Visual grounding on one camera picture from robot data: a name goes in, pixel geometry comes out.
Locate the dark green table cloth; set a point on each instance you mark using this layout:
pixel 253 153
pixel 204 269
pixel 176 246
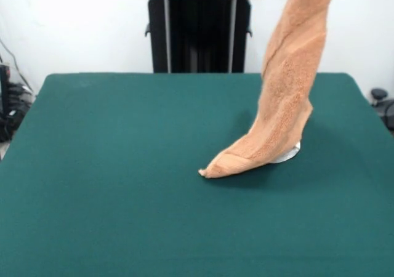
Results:
pixel 92 166

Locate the grey wheeled floor base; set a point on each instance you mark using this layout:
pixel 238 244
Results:
pixel 379 93

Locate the tan terry cloth towel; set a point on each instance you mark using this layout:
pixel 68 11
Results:
pixel 286 89

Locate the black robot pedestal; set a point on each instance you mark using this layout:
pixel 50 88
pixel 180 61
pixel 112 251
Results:
pixel 200 43

